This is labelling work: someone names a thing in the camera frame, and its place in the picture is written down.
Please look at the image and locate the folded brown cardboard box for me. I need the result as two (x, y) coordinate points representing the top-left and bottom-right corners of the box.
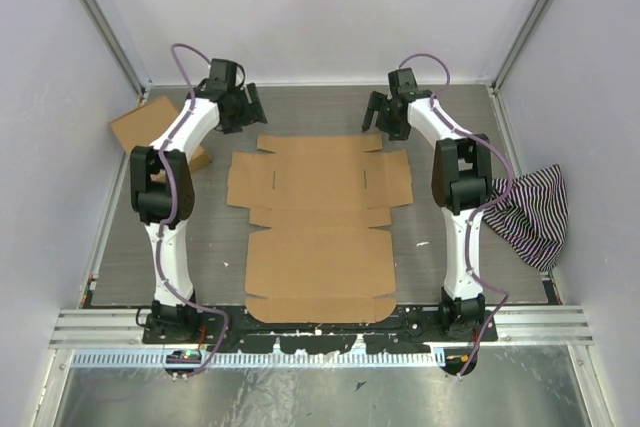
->
(110, 96), (220, 190)

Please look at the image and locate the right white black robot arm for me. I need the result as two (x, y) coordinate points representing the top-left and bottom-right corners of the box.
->
(362, 68), (492, 342)

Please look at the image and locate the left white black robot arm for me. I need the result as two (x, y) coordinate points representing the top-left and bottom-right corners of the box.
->
(129, 58), (267, 344)

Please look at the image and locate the brown cardboard box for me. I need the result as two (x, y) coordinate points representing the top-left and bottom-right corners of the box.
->
(227, 134), (413, 324)
(110, 96), (220, 190)

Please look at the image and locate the white slotted cable duct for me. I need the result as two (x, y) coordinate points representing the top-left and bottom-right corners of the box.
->
(70, 348), (445, 370)

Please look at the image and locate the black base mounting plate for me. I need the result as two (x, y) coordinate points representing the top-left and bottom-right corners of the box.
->
(135, 305), (481, 355)

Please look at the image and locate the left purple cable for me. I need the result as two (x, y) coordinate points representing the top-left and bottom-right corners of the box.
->
(157, 43), (231, 381)

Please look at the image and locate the striped purple white cloth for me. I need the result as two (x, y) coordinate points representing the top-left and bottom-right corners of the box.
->
(483, 164), (569, 272)

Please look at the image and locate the aluminium corner post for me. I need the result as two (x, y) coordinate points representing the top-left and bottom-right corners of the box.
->
(79, 0), (149, 100)
(491, 0), (553, 95)

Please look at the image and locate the aluminium front rail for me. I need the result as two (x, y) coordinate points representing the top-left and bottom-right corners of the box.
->
(48, 305), (594, 348)

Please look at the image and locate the right aluminium corner post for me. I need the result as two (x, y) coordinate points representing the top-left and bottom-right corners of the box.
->
(491, 0), (553, 95)

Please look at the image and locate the left aluminium corner post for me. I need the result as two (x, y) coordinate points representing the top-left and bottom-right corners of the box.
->
(79, 0), (149, 100)

